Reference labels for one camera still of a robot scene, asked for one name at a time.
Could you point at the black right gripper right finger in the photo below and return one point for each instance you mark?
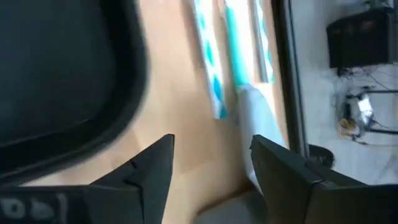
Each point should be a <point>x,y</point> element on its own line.
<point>283,180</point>

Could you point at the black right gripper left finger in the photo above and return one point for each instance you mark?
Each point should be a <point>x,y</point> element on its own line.
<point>146,186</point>

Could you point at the black plastic tray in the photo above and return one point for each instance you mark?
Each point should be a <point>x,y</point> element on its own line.
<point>62,62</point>

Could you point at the black equipment case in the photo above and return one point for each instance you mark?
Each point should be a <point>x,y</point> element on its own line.
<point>357,40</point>

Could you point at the black round frame knob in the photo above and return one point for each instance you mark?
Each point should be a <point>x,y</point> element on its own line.
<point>321,155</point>

